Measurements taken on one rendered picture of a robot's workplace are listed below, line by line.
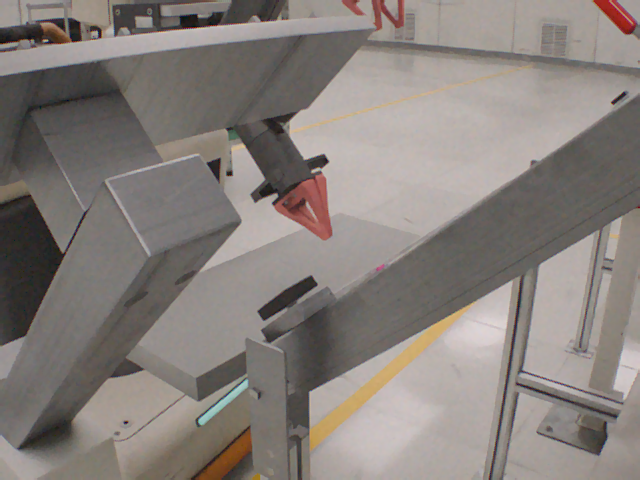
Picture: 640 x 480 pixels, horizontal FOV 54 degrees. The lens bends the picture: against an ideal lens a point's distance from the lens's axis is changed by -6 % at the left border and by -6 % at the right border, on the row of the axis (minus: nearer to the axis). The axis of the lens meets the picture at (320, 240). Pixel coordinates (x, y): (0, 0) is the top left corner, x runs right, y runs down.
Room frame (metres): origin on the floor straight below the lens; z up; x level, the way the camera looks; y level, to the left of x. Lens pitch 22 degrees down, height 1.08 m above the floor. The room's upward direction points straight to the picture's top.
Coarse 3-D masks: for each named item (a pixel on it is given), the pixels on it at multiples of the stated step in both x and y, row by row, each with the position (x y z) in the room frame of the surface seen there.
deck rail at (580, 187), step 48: (576, 144) 0.41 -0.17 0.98; (624, 144) 0.39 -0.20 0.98; (528, 192) 0.43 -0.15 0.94; (576, 192) 0.41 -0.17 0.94; (624, 192) 0.39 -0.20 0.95; (432, 240) 0.47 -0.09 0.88; (480, 240) 0.45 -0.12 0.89; (528, 240) 0.43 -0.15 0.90; (576, 240) 0.41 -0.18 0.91; (384, 288) 0.50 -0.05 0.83; (432, 288) 0.47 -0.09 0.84; (480, 288) 0.45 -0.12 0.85; (288, 336) 0.56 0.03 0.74; (336, 336) 0.53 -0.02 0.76; (384, 336) 0.50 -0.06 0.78
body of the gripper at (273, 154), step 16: (272, 128) 0.83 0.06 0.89; (256, 144) 0.82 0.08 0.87; (272, 144) 0.82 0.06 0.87; (288, 144) 0.82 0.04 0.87; (256, 160) 0.82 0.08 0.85; (272, 160) 0.81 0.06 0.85; (288, 160) 0.81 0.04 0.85; (304, 160) 0.82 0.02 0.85; (320, 160) 0.84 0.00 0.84; (272, 176) 0.77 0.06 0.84; (256, 192) 0.79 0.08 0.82; (272, 192) 0.81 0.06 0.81
